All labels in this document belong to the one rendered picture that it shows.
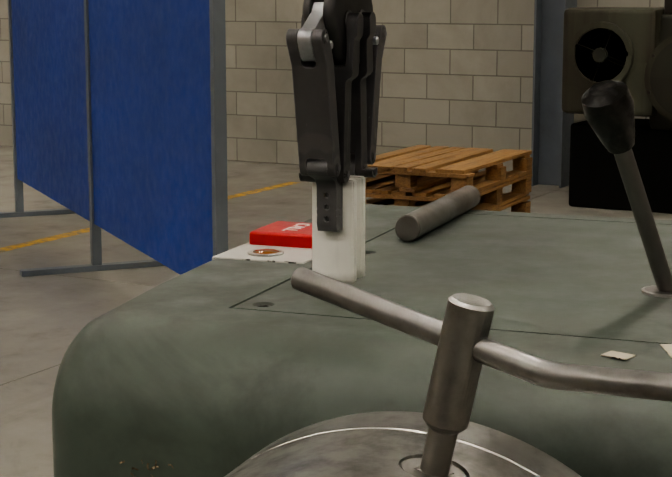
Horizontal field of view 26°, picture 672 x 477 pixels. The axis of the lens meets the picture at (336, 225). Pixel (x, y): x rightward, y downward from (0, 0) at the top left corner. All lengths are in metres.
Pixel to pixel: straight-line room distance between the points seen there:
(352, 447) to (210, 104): 5.09
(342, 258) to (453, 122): 10.71
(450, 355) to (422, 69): 11.10
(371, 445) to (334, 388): 0.12
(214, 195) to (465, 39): 6.08
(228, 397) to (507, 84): 10.66
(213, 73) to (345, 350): 4.86
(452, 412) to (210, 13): 5.07
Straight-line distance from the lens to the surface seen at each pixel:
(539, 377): 0.66
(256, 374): 0.87
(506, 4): 11.47
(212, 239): 5.85
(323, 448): 0.73
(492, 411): 0.82
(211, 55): 5.72
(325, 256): 0.98
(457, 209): 1.31
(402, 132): 11.88
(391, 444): 0.73
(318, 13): 0.93
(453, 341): 0.67
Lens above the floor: 1.46
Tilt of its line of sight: 9 degrees down
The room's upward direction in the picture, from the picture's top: straight up
